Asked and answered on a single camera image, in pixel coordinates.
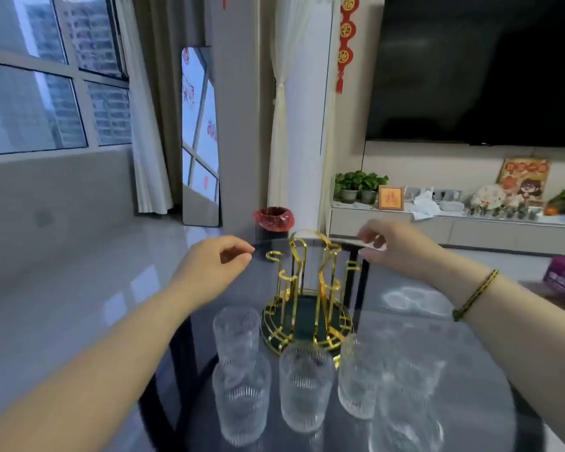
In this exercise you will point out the person's left hand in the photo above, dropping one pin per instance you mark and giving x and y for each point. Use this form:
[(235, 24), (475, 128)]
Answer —
[(207, 273)]

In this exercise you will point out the person's right hand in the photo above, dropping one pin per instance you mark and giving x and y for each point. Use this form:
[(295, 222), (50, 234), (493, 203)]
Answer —
[(405, 249)]

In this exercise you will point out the gold metal cup rack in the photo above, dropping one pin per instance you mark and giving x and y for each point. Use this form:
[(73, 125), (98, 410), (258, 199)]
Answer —
[(306, 317)]

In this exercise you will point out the person's left forearm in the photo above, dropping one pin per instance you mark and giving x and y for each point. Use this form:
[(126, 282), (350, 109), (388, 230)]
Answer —
[(75, 386)]

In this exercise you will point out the person's right forearm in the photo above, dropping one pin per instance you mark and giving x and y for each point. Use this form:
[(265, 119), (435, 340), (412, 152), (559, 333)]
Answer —
[(522, 334)]

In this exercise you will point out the crumpled white tissue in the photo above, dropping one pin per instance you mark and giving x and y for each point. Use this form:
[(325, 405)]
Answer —
[(424, 207)]

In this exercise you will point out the small orange framed picture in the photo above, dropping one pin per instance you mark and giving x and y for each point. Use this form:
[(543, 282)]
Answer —
[(391, 198)]

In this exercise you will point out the white router with antennas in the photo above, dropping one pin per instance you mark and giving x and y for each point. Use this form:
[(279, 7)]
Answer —
[(431, 192)]

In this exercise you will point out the small white box device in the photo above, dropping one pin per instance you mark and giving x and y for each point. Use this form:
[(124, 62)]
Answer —
[(452, 206)]

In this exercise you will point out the beige low media cabinet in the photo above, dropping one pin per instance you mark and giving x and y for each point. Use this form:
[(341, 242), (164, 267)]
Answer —
[(475, 232)]

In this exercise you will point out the round dark glass table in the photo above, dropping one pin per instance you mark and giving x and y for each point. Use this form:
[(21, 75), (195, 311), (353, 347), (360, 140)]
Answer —
[(428, 324)]

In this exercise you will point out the black bin with red bag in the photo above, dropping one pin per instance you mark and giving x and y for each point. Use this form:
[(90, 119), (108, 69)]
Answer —
[(274, 220)]

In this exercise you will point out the round white decorated plaque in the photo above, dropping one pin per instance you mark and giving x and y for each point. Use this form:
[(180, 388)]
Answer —
[(488, 196)]

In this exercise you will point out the row of small potted plants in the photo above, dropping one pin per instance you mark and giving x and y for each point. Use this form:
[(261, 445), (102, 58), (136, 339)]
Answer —
[(504, 212)]

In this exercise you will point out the cream tied curtain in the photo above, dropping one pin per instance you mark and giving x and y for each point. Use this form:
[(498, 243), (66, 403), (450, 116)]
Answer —
[(278, 136), (328, 160)]

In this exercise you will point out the standing floor mirror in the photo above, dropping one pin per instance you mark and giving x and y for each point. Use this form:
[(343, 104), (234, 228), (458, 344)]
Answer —
[(200, 136)]

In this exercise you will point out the colourful cartoon poster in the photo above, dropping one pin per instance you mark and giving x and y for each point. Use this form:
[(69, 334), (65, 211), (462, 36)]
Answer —
[(525, 178)]

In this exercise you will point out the white window curtain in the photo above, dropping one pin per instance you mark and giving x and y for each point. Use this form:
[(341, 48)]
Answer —
[(143, 136)]

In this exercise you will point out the orange fruit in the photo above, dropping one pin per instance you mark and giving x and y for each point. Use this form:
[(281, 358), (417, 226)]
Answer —
[(551, 210)]

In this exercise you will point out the white standing air conditioner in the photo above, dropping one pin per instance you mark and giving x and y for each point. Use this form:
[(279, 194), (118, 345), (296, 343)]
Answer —
[(311, 112)]

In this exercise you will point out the brown window curtain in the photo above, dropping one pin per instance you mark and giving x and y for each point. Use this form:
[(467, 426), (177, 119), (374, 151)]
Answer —
[(169, 65)]

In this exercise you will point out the red hanging ornament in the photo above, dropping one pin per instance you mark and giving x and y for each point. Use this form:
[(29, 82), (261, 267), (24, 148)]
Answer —
[(346, 37)]

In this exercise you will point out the large window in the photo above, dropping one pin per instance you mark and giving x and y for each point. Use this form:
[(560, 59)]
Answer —
[(42, 75)]

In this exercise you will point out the grey wall outlet strip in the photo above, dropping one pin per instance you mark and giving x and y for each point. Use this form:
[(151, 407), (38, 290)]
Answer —
[(454, 195)]

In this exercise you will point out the grey wall socket plate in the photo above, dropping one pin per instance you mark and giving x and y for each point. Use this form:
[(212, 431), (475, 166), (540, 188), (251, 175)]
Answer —
[(44, 218)]

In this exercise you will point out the black wall television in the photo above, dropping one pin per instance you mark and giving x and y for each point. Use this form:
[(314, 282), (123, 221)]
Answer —
[(475, 65)]

